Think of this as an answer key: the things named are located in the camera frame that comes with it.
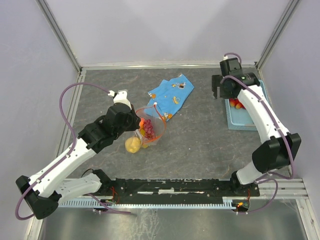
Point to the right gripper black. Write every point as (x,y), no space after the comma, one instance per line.
(216,80)

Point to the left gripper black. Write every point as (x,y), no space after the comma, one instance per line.
(136,120)

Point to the orange peach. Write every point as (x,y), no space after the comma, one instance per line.
(142,121)

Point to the yellow lemon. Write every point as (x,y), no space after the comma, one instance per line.
(132,144)

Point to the purple grapes bunch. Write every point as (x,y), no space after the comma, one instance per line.
(149,129)

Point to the clear zip bag orange zipper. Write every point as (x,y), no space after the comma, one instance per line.
(158,121)

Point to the yellow banana toy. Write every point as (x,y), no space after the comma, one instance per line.
(142,132)

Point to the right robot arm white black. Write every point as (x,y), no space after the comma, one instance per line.
(276,154)

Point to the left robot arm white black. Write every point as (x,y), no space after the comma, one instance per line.
(45,191)

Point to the red berry cluster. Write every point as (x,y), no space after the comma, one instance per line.
(235,103)

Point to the blue plastic basket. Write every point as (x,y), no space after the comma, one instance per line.
(237,117)

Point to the blue cartoon print cloth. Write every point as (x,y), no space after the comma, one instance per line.
(170,96)

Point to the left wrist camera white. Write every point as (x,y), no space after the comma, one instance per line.
(120,97)

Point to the aluminium frame rail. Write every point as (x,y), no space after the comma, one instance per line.
(153,65)

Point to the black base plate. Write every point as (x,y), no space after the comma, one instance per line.
(175,191)

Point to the light blue cable duct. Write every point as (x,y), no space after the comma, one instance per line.
(89,202)

